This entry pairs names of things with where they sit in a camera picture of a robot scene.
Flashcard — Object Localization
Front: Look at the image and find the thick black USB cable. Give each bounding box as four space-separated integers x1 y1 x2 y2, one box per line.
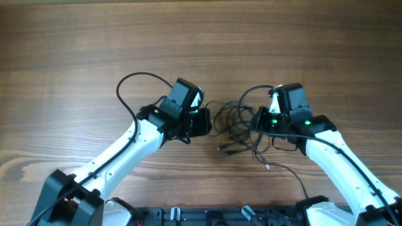
213 100 271 157

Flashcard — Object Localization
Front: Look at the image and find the thin black USB cable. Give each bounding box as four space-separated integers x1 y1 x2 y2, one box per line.
205 100 310 200

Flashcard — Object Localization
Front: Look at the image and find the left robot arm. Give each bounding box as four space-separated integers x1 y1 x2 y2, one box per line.
29 78 210 225

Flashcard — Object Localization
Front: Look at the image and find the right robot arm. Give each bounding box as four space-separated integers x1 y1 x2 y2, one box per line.
253 83 401 225

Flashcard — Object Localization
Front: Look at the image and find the left camera cable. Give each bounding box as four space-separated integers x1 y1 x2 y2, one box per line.
26 72 174 226

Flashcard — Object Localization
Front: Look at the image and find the camera cable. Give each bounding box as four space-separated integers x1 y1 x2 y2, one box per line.
237 84 399 226
26 72 174 226

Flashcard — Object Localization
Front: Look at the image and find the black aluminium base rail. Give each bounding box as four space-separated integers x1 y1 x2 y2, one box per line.
130 206 309 226

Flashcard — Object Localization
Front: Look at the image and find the right camera cable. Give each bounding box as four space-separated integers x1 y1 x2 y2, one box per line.
237 84 399 226

